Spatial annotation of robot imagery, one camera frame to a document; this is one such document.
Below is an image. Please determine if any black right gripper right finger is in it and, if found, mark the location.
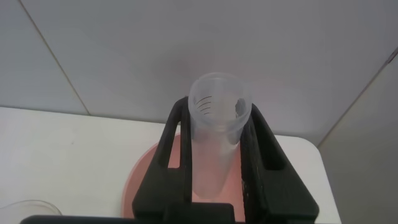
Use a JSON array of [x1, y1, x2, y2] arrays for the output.
[[239, 103, 320, 223]]

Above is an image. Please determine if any pink plastic bowl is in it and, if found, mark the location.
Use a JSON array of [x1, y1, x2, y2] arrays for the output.
[[121, 133, 247, 219]]

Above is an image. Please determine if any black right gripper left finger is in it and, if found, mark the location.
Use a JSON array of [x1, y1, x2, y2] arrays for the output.
[[132, 96, 193, 220]]

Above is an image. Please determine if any clear glass beaker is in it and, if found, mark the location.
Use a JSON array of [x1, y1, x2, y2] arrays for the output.
[[0, 199, 63, 217]]

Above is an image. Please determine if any red pigment test tube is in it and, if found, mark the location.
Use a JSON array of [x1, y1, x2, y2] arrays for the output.
[[188, 72, 252, 200]]

